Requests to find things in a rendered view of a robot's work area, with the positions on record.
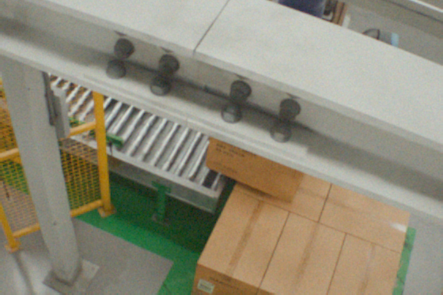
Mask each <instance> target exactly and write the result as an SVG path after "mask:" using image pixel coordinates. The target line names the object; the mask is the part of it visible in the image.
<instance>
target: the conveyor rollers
mask: <svg viewBox="0 0 443 295"><path fill-rule="evenodd" d="M59 79H61V78H59V77H57V78H56V79H55V83H54V82H52V83H51V85H52V86H57V87H58V85H60V83H61V82H62V81H61V80H59ZM63 79H64V78H63ZM63 79H62V80H63ZM56 80H58V81H56ZM66 82H68V81H66ZM72 84H73V83H72V82H69V84H68V83H66V84H64V85H63V87H62V89H63V90H65V91H67V90H68V89H69V88H67V87H69V86H70V87H71V86H72ZM57 87H56V88H57ZM66 88H67V89H66ZM82 88H83V86H81V85H77V91H75V90H76V86H75V87H74V89H73V90H72V91H71V92H72V93H70V95H68V96H67V97H66V98H68V99H66V103H67V104H68V105H67V107H68V106H69V105H70V104H69V103H70V102H72V101H73V99H74V98H75V97H76V96H75V95H76V94H78V93H80V91H81V89H82ZM78 89H79V90H78ZM73 91H75V92H73ZM89 91H90V92H89ZM92 92H93V91H91V90H90V89H87V90H86V91H85V92H84V97H86V98H84V97H83V94H82V96H81V97H80V98H79V100H78V102H76V103H75V105H76V106H74V107H72V112H71V109H70V112H71V113H69V114H68V115H69V116H72V113H73V115H75V114H76V113H77V112H78V109H80V108H81V106H82V105H83V104H84V100H85V102H86V101H87V100H88V97H87V96H90V95H91V93H92ZM71 96H72V97H71ZM69 97H70V98H69ZM82 98H83V99H82ZM80 99H81V100H80ZM113 100H114V99H112V98H111V97H108V98H107V99H106V100H105V101H104V111H105V112H106V111H107V109H108V108H109V105H110V104H111V102H112V101H113ZM77 104H78V106H77ZM92 104H93V100H92V101H91V102H89V103H88V107H87V108H85V110H84V111H83V112H85V111H86V118H85V113H83V112H82V113H81V114H80V120H81V121H82V122H85V120H86V119H87V115H89V113H90V112H92V111H90V110H93V109H94V104H93V105H92ZM89 105H91V106H89ZM124 105H125V103H124V102H122V101H119V100H118V101H117V104H116V105H115V107H114V108H113V109H112V110H111V111H110V112H109V113H108V116H107V118H106V119H105V120H104V122H105V130H107V129H108V126H109V124H110V123H111V122H112V121H113V119H114V118H115V117H116V115H117V113H118V112H119V110H121V108H122V107H123V106H124ZM76 110H77V111H76ZM134 110H135V107H133V106H131V105H129V106H128V107H127V109H126V111H125V112H124V113H123V115H122V116H121V117H120V119H119V120H118V122H117V123H116V125H115V126H114V127H113V129H112V130H111V132H110V134H114V135H117V134H118V133H119V131H120V130H121V128H122V127H123V125H124V124H125V122H126V121H127V120H128V118H129V117H130V115H131V114H132V112H133V111H134ZM88 111H89V112H88ZM145 114H146V111H145V110H142V109H141V108H140V110H139V111H138V113H137V115H136V116H135V118H134V120H133V121H132V123H131V124H130V125H129V126H128V128H127V129H126V130H125V133H124V134H123V135H122V137H121V138H124V145H125V143H126V142H127V140H128V138H129V137H130V136H131V135H132V134H133V133H134V129H135V128H136V126H137V125H138V124H139V122H141V121H142V119H143V117H144V116H145ZM72 117H73V116H72ZM82 117H84V118H82ZM156 119H157V115H154V114H152V113H151V115H150V117H149V118H148V119H147V120H146V122H145V124H144V126H143V127H142V129H141V130H140V131H139V133H138V135H137V136H136V137H135V138H134V141H133V142H132V144H131V146H130V147H129V149H127V151H126V153H125V154H126V155H127V156H129V157H132V156H133V154H134V152H135V150H136V149H137V148H138V146H139V145H140V143H141V142H142V140H143V139H144V137H145V136H146V134H147V132H148V130H149V129H150V128H151V126H152V125H153V123H154V122H155V121H156ZM168 122H169V120H167V119H164V118H163V119H162V120H161V121H160V122H159V124H158V125H157V129H156V130H155V131H154V133H153V134H152V136H150V138H149V140H148V141H147V143H146V146H145V147H144V149H143V150H142V151H141V153H140V154H139V155H138V157H137V159H136V160H138V161H141V162H144V160H145V159H146V156H147V155H148V153H149V151H150V150H151V149H152V148H153V146H154V144H155V143H156V141H157V139H158V137H159V136H160V135H161V133H162V131H163V130H164V128H165V127H166V125H167V124H168ZM180 125H181V124H178V123H175V122H174V123H173V125H172V126H171V127H170V129H169V132H168V133H167V135H166V136H165V138H164V139H163V141H162V143H161V144H160V145H159V147H158V149H157V151H156V153H155V154H154V155H153V157H152V159H151V161H150V162H149V163H148V164H149V165H152V166H155V167H156V165H157V164H158V161H159V160H160V158H161V156H162V155H163V153H164V151H166V149H167V148H168V145H169V143H170V142H171V140H172V138H173V137H174V135H175V134H176V132H177V131H178V129H179V128H180ZM191 131H192V129H191V128H188V127H187V125H186V127H185V128H184V130H183V133H182V135H181V136H180V137H179V139H178V140H177V142H176V144H175V145H174V147H173V148H172V151H170V154H169V156H168V158H167V159H166V161H165V163H164V164H163V165H162V166H161V169H162V170H164V171H166V172H167V171H168V170H169V169H170V167H171V165H172V163H173V162H174V160H175V158H176V156H177V154H178V153H179V152H180V150H181V149H182V147H183V144H184V142H185V141H186V139H187V137H188V136H189V134H190V133H191ZM203 135H204V134H202V133H200V132H197V134H196V135H195V137H194V138H193V139H192V141H191V143H190V145H189V147H188V148H187V150H186V152H185V153H184V156H183V157H182V159H181V161H180V163H179V164H178V166H177V167H176V169H175V171H174V172H173V175H175V176H178V177H180V176H181V174H182V172H183V171H184V167H185V166H186V165H187V163H188V162H189V160H190V158H191V156H192V154H193V153H194V152H195V150H196V148H197V146H198V144H199V141H200V139H201V138H202V136H203ZM209 140H210V136H209V137H208V139H207V140H206V142H205V144H204V146H203V148H202V149H201V151H200V153H199V155H198V157H197V159H196V161H195V163H194V164H193V166H192V167H191V169H190V171H189V173H188V174H187V176H186V178H185V180H190V181H191V182H192V181H193V180H194V178H195V176H196V175H197V173H198V171H199V167H200V166H201V165H202V163H203V161H204V159H205V157H206V155H207V150H208V145H209ZM213 171H214V170H213V169H212V168H206V169H205V171H204V173H203V175H202V177H201V179H200V180H199V183H198V184H199V185H201V186H203V187H205V186H206V183H207V181H208V180H209V178H210V176H211V174H212V173H213ZM224 176H225V175H224V174H221V173H220V172H219V173H218V175H217V177H216V179H215V181H214V184H213V186H212V188H211V190H212V191H215V192H216V191H217V189H218V187H219V185H220V183H221V182H222V180H223V178H224Z"/></svg>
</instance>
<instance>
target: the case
mask: <svg viewBox="0 0 443 295"><path fill-rule="evenodd" d="M205 167H207V168H212V169H213V170H214V171H217V172H220V173H221V174H224V175H226V176H229V177H230V178H232V179H235V180H237V181H241V182H243V183H246V184H247V185H249V186H251V187H254V188H256V189H258V190H260V191H262V192H264V191H265V192H266V193H268V194H270V195H273V196H274V197H277V198H279V199H281V200H285V201H287V202H290V203H291V202H292V200H293V197H294V196H295V194H296V192H297V189H298V187H299V186H300V183H301V181H302V179H303V176H304V174H305V173H304V172H301V171H298V170H296V169H295V168H291V167H289V166H287V165H282V164H279V163H278V162H275V161H273V160H270V159H268V158H265V157H262V156H260V155H259V154H256V153H253V152H248V151H246V150H245V149H242V148H239V147H237V146H233V145H231V144H229V143H228V142H224V141H222V140H219V139H217V138H214V137H211V136H210V140H209V145H208V150H207V155H206V164H205Z"/></svg>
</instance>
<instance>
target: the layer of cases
mask: <svg viewBox="0 0 443 295"><path fill-rule="evenodd" d="M409 218H410V213H408V212H407V211H404V210H400V209H398V208H395V207H394V206H390V205H387V204H386V203H383V202H378V201H377V200H375V199H371V198H368V197H366V196H364V195H362V194H359V193H356V192H353V191H351V190H349V189H346V188H343V187H340V186H338V185H336V184H333V183H331V182H328V181H324V180H322V179H319V178H317V177H315V176H312V175H310V174H304V176H303V179H302V181H301V183H300V186H299V187H298V189H297V192H296V194H295V196H294V197H293V200H292V202H291V203H290V202H287V201H285V200H281V199H279V198H277V197H274V196H273V195H270V194H268V193H266V192H265V191H264V192H262V191H260V190H258V189H256V188H254V187H251V186H249V185H247V184H246V183H243V182H241V181H237V182H236V184H235V186H234V188H233V191H232V193H231V194H230V196H229V200H228V202H227V203H226V205H225V208H224V210H223V211H222V213H221V216H220V217H219V219H218V222H217V224H216V225H215V228H214V231H213V232H212V234H211V236H210V239H209V240H208V242H207V243H206V246H205V248H204V251H203V253H202V255H201V256H200V258H199V261H198V262H197V266H196V274H195V280H194V285H193V290H195V291H199V292H200V293H203V294H206V295H391V294H392V288H393V286H394V283H395V280H396V273H397V269H398V266H399V258H400V254H401V251H402V247H403V242H404V239H405V236H406V232H407V226H408V222H409ZM275 245H276V246H275ZM269 260H270V261H269ZM265 272H266V273H265Z"/></svg>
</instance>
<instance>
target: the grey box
mask: <svg viewBox="0 0 443 295"><path fill-rule="evenodd" d="M51 89H53V90H54V91H55V95H52V100H53V105H54V114H56V115H59V122H58V123H57V124H55V131H56V135H58V136H59V137H61V138H63V139H66V138H67V137H68V136H69V134H70V125H69V115H68V110H67V104H66V95H65V92H66V91H65V90H63V89H60V88H56V87H54V86H52V85H51Z"/></svg>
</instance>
